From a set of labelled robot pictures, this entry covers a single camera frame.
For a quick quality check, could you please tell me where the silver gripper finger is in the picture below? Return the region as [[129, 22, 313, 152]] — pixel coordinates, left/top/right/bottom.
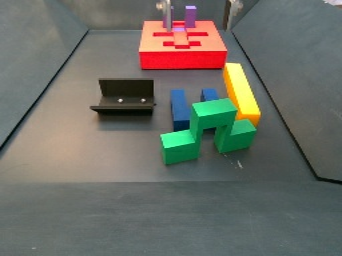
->
[[156, 0, 172, 31], [227, 0, 243, 29]]

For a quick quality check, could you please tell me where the black angled fixture bracket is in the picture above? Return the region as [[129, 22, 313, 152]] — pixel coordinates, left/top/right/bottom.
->
[[89, 78, 154, 115]]

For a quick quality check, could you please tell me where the yellow long bar block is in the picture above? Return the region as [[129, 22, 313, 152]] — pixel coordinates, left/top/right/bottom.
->
[[223, 63, 260, 126]]

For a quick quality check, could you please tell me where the red slotted base block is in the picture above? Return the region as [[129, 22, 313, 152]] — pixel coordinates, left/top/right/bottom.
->
[[138, 21, 227, 69]]

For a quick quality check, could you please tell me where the purple U-shaped block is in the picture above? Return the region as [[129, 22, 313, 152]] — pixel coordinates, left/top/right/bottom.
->
[[170, 6, 196, 28]]

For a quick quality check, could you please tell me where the blue U-shaped block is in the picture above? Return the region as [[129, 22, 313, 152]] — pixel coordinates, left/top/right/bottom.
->
[[170, 88, 219, 131]]

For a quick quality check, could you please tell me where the green stepped arch block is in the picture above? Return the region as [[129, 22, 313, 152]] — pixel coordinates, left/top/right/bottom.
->
[[160, 98, 256, 165]]

